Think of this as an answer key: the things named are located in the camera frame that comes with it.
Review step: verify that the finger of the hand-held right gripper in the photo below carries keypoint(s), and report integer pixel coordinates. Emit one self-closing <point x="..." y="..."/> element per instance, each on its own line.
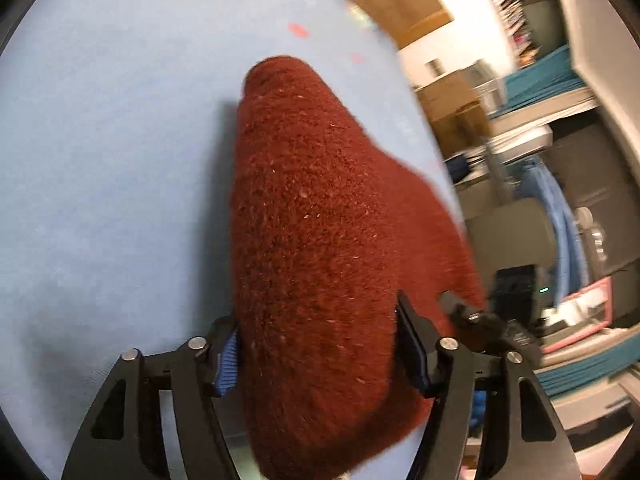
<point x="470" y="317"/>

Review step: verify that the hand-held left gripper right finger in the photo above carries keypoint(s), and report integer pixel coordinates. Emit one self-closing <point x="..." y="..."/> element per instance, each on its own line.
<point x="412" y="350"/>

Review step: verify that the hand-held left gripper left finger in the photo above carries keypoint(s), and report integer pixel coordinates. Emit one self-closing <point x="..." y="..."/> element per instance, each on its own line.
<point x="229" y="360"/>

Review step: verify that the dark red knitted sweater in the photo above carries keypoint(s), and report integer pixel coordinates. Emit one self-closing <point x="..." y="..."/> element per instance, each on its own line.
<point x="320" y="235"/>

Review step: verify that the pink box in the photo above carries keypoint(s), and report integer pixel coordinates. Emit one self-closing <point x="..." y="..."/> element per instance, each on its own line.
<point x="580" y="310"/>

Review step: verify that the blue hanging clothing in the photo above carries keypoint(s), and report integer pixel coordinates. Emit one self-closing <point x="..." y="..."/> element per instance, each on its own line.
<point x="560" y="230"/>

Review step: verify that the cardboard boxes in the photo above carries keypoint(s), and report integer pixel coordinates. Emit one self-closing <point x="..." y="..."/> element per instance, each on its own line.
<point x="452" y="107"/>

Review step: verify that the teal cloth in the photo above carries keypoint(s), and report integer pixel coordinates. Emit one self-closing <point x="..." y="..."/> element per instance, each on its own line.
<point x="545" y="80"/>

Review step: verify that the blue printed bed sheet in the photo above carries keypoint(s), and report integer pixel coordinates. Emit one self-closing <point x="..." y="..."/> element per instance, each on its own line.
<point x="125" y="160"/>

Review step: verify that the row of books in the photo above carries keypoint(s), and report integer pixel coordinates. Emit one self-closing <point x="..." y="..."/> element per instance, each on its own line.
<point x="507" y="5"/>

